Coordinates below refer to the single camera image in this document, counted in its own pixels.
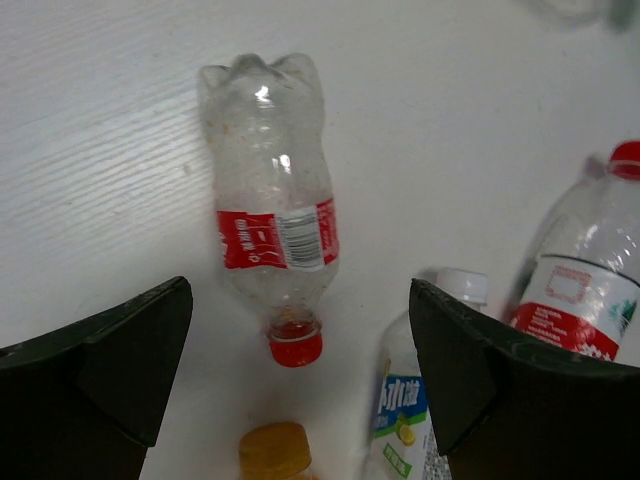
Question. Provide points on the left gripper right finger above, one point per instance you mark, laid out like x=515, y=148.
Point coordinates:
x=506, y=405

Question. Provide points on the clear bottle red white label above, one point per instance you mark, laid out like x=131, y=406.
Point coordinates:
x=579, y=289

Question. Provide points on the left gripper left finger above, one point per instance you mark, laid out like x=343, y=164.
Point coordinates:
x=87, y=401

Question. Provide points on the small clear bottle red label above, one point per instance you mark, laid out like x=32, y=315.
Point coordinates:
x=274, y=204

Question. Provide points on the green plastic bin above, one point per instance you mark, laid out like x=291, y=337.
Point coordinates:
x=622, y=14

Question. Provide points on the clear bottle blue green label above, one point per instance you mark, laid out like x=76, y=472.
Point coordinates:
x=401, y=442

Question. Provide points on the orange juice bottle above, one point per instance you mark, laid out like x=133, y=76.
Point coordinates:
x=275, y=451

